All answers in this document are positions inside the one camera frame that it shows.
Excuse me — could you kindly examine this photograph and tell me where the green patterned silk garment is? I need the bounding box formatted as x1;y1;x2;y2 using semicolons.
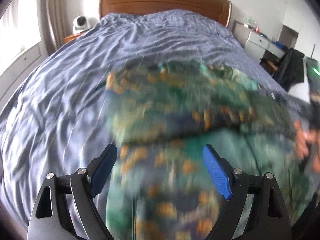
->
106;61;315;239

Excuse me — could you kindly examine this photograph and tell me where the black chair with clothes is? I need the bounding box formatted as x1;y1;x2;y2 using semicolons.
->
272;48;305;92

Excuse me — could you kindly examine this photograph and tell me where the person's right hand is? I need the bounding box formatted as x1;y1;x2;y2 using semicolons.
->
294;119;319;160

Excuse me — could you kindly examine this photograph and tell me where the white dresser with drawers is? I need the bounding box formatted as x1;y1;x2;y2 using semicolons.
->
232;20;284;62

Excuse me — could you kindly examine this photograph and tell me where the blue checked bed cover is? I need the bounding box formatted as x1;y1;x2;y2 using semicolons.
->
0;9;311;230

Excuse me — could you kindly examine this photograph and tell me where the orange wooden nightstand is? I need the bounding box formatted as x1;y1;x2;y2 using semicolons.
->
64;30;87;44

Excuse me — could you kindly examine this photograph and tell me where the brown wooden headboard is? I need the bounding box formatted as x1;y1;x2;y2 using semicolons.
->
99;0;232;27

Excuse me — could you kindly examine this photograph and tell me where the beige window curtain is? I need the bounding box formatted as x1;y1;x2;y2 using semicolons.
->
40;0;70;55

